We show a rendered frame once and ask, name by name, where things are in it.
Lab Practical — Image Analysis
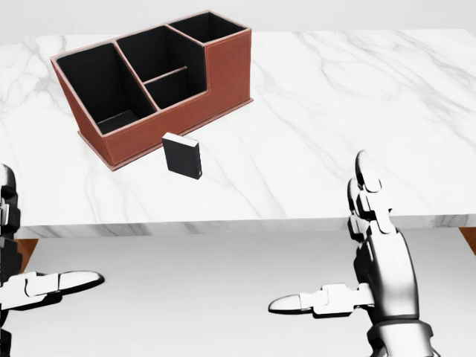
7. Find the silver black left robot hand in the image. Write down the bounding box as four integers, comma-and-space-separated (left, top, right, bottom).
0, 163, 106, 357

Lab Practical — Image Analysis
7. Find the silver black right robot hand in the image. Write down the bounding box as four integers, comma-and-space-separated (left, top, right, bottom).
268, 149, 423, 328

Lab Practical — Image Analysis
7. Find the small black book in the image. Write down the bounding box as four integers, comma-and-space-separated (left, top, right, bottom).
161, 132, 204, 181

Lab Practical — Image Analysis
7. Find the red-brown desk caddy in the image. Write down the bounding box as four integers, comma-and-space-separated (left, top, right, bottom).
50, 10, 255, 173

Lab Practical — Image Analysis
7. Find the brown wooden table leg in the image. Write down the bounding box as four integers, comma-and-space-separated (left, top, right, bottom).
457, 226, 476, 258
16, 238, 40, 273

